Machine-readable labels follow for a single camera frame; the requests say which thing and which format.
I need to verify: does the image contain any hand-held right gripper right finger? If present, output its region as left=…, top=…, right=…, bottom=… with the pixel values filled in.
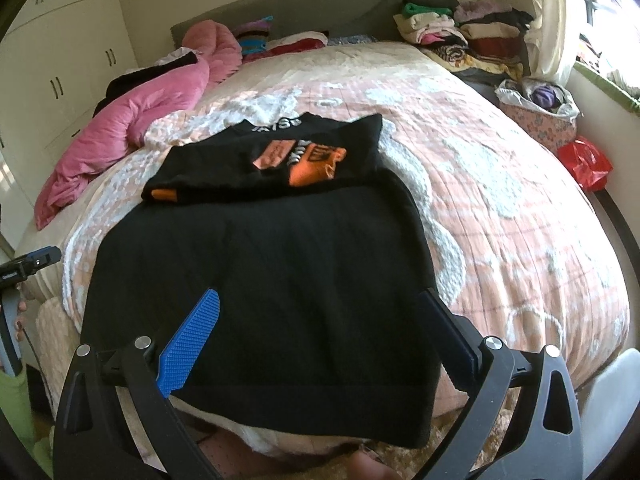
left=419, top=287, right=585, bottom=480

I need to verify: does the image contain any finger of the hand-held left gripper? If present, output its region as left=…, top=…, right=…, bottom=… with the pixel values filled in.
left=27, top=246, right=62, bottom=268

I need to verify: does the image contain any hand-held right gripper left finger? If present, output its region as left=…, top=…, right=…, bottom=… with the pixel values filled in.
left=52, top=287, right=222, bottom=480

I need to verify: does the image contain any black sweater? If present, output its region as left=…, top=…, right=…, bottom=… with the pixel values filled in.
left=80, top=112, right=443, bottom=450

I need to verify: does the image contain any pile of folded clothes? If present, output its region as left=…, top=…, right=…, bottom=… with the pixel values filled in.
left=392, top=0, right=533, bottom=81

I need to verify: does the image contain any person's left hand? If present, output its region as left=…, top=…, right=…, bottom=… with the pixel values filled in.
left=12, top=282, right=29, bottom=361

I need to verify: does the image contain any beige fluffy blanket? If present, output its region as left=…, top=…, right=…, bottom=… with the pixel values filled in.
left=20, top=280, right=526, bottom=480

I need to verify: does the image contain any bed with peach quilt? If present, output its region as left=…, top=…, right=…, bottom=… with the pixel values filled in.
left=20, top=42, right=631, bottom=461

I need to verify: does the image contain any person's leg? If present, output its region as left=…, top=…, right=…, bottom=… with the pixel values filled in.
left=345, top=452, right=406, bottom=480

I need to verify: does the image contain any pink duvet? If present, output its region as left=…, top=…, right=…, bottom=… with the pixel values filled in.
left=35, top=20, right=243, bottom=231

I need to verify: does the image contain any cream wardrobe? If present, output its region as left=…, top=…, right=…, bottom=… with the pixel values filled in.
left=0, top=0, right=138, bottom=196

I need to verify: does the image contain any black garment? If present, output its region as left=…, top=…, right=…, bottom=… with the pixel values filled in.
left=92, top=51, right=198, bottom=116

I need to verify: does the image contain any red plastic bag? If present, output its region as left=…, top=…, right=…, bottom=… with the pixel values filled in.
left=556, top=136, right=613, bottom=192

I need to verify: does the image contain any floral laundry basket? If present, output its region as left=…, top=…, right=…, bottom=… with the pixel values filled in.
left=495, top=77, right=581, bottom=153

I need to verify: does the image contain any green windowsill cushion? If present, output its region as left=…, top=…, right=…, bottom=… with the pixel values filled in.
left=572, top=60, right=640, bottom=116

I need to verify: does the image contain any striped pillow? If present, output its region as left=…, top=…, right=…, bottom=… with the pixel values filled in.
left=235, top=16, right=275, bottom=58

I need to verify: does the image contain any blue patterned cloth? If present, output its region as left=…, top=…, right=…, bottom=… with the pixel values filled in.
left=327, top=34, right=377, bottom=47

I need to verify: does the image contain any red folded cloth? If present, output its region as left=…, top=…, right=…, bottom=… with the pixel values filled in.
left=267, top=31, right=328, bottom=53

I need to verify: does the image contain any cream curtain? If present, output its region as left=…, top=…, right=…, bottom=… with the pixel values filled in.
left=520, top=0, right=583, bottom=83

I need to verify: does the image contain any grey-green headboard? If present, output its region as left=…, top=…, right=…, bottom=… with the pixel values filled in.
left=171, top=0, right=408, bottom=51

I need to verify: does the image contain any window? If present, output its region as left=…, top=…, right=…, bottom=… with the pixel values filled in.
left=570, top=0, right=640, bottom=86

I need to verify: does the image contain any dark bed frame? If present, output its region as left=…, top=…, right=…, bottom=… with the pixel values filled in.
left=585, top=187, right=640, bottom=281

